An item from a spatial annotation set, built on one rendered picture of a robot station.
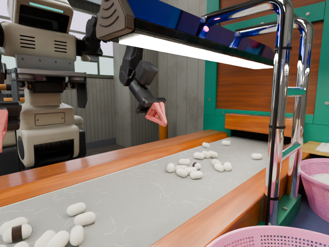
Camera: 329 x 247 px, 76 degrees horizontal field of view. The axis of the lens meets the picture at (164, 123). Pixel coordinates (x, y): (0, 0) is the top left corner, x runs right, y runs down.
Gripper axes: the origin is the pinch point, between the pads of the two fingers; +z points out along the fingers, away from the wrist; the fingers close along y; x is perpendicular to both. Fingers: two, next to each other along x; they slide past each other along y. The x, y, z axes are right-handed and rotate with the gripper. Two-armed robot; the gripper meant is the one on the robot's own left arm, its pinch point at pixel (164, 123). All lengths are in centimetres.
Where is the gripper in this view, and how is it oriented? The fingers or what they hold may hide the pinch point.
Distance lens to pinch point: 68.5
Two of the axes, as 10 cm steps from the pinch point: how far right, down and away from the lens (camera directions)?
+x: -4.5, 6.9, 5.6
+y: 7.1, -1.0, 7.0
